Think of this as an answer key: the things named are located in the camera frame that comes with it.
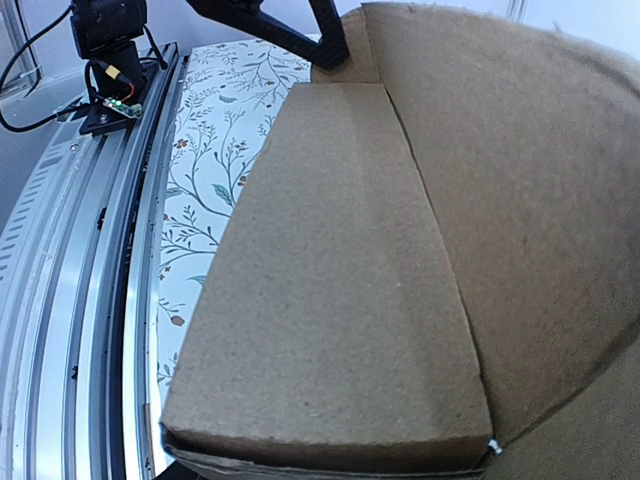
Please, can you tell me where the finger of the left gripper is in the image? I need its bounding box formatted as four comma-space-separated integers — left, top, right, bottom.
188, 0, 350, 71

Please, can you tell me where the brown cardboard box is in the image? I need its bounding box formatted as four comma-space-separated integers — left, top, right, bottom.
161, 3, 639, 479

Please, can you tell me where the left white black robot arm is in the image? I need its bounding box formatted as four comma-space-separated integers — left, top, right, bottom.
71, 0, 350, 71

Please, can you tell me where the floral patterned table mat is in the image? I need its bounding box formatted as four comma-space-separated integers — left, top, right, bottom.
157, 39, 311, 392

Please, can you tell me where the right aluminium corner post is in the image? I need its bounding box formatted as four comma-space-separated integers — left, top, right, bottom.
505, 0, 528, 23

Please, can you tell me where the aluminium front rail frame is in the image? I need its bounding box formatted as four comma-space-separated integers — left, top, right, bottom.
1, 44, 186, 479

